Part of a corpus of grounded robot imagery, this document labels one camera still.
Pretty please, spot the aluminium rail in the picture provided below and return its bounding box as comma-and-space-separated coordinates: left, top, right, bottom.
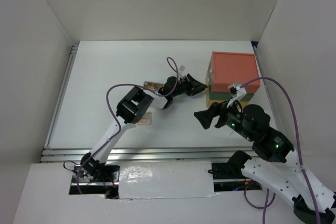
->
44, 45, 79, 148
40, 147, 257, 163

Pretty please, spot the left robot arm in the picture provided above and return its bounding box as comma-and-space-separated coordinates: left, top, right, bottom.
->
77, 74, 207, 182

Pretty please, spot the salmon top drawer unit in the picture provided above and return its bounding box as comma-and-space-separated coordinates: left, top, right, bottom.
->
208, 51, 259, 93

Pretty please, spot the yellow bottom drawer unit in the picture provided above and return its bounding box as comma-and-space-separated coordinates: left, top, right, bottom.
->
203, 77, 250, 109

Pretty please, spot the aluminium front rail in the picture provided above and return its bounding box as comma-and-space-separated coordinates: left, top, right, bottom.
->
40, 147, 257, 163

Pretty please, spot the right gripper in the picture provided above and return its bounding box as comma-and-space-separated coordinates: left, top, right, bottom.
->
193, 94, 254, 140

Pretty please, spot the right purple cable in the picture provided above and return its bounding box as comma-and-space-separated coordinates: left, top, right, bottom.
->
243, 77, 322, 224

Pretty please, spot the brown eyeshadow palette horizontal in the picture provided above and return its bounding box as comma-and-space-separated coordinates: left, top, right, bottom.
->
143, 81, 164, 90

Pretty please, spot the colourful square eyeshadow palette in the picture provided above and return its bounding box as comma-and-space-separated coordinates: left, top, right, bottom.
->
138, 112, 152, 125

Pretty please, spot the white taped front panel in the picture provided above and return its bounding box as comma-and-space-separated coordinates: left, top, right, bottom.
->
119, 161, 215, 199

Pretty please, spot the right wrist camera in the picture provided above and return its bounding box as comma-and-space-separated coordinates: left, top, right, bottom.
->
226, 82, 247, 108

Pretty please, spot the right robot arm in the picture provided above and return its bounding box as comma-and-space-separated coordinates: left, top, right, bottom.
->
194, 101, 335, 223

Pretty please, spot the green drawer unit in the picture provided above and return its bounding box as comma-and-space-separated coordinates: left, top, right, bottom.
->
205, 63, 254, 102

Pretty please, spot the aluminium left rail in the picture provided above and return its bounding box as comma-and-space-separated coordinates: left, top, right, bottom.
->
44, 45, 79, 148

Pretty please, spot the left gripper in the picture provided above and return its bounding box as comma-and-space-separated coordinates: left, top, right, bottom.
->
171, 73, 207, 97

